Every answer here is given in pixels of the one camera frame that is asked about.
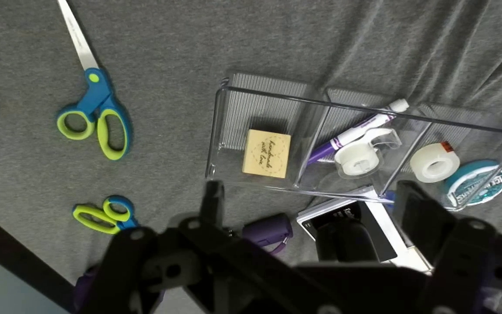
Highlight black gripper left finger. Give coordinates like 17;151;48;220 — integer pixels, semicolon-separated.
200;180;228;231

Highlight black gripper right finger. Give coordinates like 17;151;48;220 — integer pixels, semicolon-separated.
392;180;456;253

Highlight brown wooden stamp block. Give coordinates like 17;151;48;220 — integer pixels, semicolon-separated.
240;128;292;180

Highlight clear three-compartment case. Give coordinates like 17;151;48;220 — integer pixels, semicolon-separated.
205;72;502;213

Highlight white paper card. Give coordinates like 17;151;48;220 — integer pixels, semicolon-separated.
294;196;433;276

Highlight clear tape roll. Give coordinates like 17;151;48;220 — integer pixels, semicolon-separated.
409;140;461;185

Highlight purple folded umbrella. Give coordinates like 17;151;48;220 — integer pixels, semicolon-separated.
240;213;294;253

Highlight small blue green scissors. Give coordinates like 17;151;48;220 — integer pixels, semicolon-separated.
71;196;139;236

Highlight purple marker pen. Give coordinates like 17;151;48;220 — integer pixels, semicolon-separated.
308;98;411;164

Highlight large blue green scissors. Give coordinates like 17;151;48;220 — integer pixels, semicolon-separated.
55;0;134;163

